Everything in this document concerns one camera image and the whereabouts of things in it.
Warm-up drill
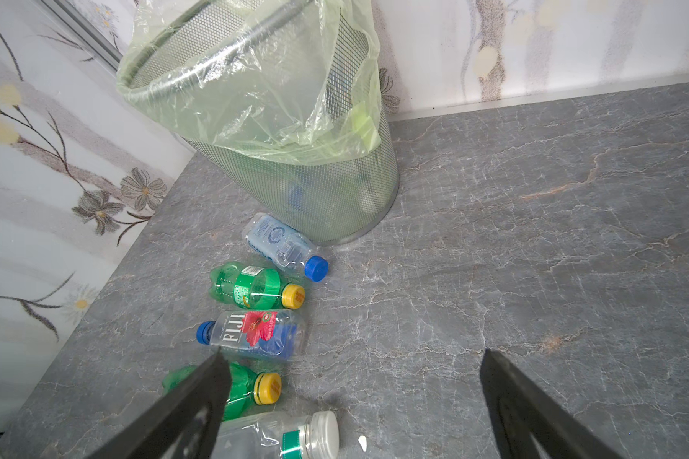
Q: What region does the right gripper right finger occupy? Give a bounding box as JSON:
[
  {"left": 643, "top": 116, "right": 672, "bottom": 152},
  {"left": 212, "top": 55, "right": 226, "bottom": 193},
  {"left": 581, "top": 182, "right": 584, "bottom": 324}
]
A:
[{"left": 480, "top": 349, "right": 619, "bottom": 458}]

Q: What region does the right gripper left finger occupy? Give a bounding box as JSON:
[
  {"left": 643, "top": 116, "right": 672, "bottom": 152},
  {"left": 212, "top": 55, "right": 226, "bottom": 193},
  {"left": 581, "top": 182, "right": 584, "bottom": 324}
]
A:
[{"left": 90, "top": 353, "right": 232, "bottom": 458}]

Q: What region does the green-lined mesh trash bin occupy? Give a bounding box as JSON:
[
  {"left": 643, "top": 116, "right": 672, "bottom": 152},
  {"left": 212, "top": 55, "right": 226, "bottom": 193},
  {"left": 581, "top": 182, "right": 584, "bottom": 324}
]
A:
[{"left": 117, "top": 1, "right": 399, "bottom": 245}]

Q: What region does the green bottle yellow cap lower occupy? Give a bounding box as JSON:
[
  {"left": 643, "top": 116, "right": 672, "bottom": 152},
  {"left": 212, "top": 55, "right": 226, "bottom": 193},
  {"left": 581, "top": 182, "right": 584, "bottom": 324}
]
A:
[{"left": 162, "top": 361, "right": 283, "bottom": 423}]

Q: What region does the green bottle yellow cap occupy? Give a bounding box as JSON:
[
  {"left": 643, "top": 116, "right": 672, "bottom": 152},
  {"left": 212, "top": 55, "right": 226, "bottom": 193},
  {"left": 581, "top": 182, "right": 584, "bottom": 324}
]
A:
[
  {"left": 209, "top": 261, "right": 306, "bottom": 311},
  {"left": 162, "top": 361, "right": 283, "bottom": 423}
]

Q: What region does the Fiji water bottle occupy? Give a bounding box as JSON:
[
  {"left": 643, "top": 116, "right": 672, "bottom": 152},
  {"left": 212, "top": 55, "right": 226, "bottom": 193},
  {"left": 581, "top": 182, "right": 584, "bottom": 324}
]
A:
[{"left": 195, "top": 310, "right": 307, "bottom": 361}]

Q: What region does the clear square bottle white cap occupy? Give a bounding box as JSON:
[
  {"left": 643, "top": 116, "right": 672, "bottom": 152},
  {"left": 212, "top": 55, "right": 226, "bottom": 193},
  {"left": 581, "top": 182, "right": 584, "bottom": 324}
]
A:
[{"left": 212, "top": 411, "right": 340, "bottom": 459}]

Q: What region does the green bottle yellow cap upper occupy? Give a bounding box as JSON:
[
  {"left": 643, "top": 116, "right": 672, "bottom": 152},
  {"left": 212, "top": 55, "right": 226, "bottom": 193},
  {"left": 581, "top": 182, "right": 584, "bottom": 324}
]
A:
[{"left": 209, "top": 261, "right": 306, "bottom": 311}]

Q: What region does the clear bottle light-blue label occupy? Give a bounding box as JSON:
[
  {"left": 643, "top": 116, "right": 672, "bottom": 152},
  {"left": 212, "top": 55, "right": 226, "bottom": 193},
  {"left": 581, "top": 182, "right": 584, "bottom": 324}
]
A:
[{"left": 242, "top": 212, "right": 329, "bottom": 282}]

